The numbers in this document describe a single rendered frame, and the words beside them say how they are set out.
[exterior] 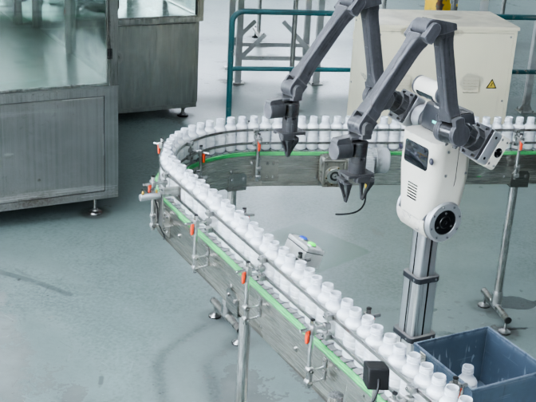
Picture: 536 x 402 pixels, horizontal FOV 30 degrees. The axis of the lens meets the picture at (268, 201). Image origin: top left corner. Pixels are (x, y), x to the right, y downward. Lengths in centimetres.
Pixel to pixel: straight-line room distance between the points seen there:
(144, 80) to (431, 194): 520
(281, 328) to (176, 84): 546
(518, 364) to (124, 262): 315
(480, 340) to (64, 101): 355
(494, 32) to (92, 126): 302
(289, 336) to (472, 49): 448
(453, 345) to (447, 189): 58
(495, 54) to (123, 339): 373
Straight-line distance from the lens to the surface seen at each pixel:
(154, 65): 857
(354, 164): 320
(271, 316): 348
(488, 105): 770
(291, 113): 355
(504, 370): 353
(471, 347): 354
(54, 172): 645
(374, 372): 212
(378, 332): 297
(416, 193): 370
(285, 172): 497
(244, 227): 367
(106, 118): 644
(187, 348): 514
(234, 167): 489
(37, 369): 500
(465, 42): 750
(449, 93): 337
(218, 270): 383
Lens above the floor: 256
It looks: 21 degrees down
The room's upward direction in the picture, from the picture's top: 3 degrees clockwise
